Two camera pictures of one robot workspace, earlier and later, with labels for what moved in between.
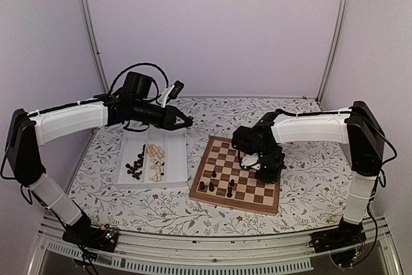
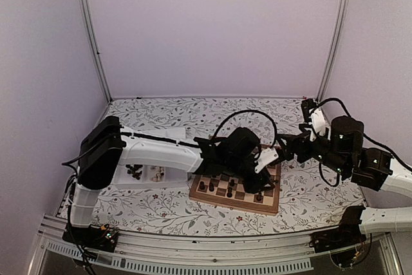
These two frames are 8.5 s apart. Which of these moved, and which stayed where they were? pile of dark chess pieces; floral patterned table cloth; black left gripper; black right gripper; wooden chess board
Moved: black right gripper; black left gripper
Stayed: wooden chess board; pile of dark chess pieces; floral patterned table cloth
